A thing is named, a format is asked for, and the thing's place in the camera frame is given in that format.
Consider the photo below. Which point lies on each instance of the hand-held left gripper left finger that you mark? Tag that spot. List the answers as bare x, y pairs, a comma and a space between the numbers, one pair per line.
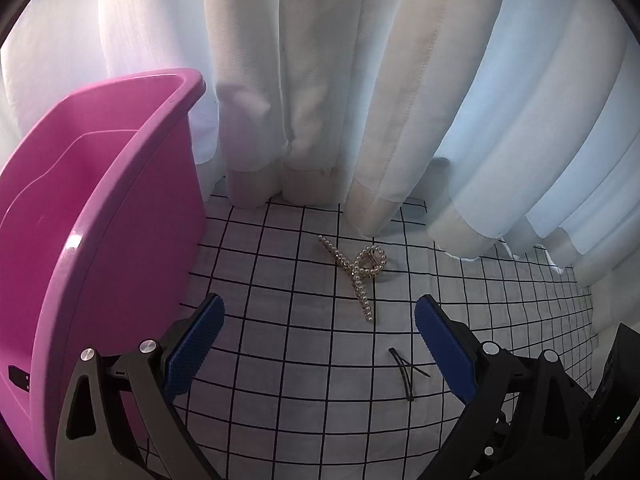
192, 347

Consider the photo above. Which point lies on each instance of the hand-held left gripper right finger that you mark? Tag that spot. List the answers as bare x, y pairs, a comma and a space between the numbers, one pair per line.
447, 347

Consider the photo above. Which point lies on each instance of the pearl hair clip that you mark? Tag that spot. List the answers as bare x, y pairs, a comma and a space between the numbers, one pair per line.
361, 280

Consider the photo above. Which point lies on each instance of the pink plastic bin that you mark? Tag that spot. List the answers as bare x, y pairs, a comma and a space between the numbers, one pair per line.
100, 220

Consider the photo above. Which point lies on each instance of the black bobby pin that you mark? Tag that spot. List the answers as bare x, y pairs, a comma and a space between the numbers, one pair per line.
404, 375
421, 372

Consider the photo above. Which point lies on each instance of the white black checked tablecloth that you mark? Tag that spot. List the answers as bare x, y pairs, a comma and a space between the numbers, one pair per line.
310, 360

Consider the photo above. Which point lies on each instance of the white sheer curtain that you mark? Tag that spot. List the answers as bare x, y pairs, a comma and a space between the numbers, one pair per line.
75, 25
550, 135

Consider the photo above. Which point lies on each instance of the cream curtain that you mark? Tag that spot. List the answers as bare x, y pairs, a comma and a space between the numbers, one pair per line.
340, 85

